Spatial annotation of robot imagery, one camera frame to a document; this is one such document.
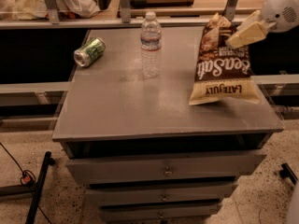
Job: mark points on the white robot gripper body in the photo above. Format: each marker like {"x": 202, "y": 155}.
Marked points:
{"x": 279, "y": 12}

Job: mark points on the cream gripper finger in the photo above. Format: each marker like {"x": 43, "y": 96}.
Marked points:
{"x": 249, "y": 34}
{"x": 253, "y": 17}

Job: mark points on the brown chip bag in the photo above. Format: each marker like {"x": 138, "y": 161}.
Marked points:
{"x": 221, "y": 72}

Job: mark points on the clear plastic water bottle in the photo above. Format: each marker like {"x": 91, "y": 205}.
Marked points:
{"x": 151, "y": 45}

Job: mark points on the white cloth bag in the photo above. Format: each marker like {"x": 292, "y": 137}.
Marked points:
{"x": 25, "y": 10}

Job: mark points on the black stand foot right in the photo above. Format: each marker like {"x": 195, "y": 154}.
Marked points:
{"x": 287, "y": 172}

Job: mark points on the top grey drawer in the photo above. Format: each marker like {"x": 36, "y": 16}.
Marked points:
{"x": 164, "y": 166}

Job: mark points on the grey drawer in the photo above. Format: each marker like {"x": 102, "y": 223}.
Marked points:
{"x": 160, "y": 211}
{"x": 164, "y": 166}
{"x": 165, "y": 193}

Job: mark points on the grey drawer cabinet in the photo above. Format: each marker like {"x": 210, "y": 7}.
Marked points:
{"x": 111, "y": 110}

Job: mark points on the green soda can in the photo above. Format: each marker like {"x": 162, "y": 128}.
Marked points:
{"x": 89, "y": 52}

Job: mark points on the bottom grey drawer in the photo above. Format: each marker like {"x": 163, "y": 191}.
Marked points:
{"x": 160, "y": 211}

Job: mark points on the middle grey drawer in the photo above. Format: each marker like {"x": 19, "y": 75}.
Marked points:
{"x": 165, "y": 193}

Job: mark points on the black stand leg left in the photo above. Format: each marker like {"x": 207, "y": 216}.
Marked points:
{"x": 31, "y": 185}

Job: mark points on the metal railing frame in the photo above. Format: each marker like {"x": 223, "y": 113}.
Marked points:
{"x": 116, "y": 16}

